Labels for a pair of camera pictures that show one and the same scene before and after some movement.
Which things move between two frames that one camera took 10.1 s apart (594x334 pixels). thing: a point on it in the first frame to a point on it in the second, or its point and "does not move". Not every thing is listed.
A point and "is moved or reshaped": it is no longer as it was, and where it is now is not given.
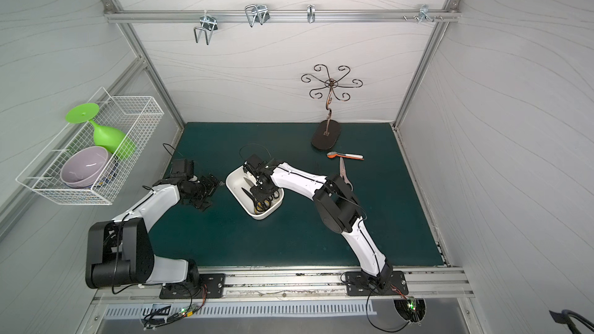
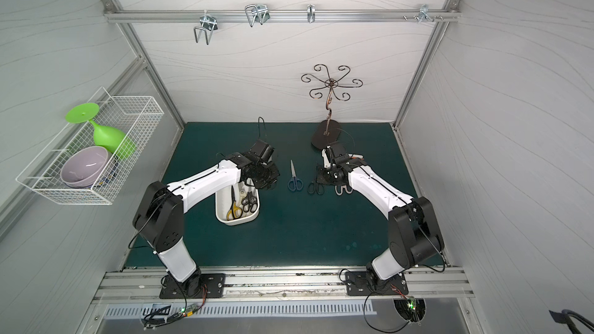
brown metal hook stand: (326, 133) does not move
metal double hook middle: (257, 13) does not move
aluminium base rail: (311, 285) does not move
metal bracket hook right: (423, 13) does not move
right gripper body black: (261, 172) to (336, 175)
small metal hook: (311, 13) does not move
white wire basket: (91, 157) does not move
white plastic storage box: (235, 184) is moved or reshaped
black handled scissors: (261, 206) is moved or reshaped
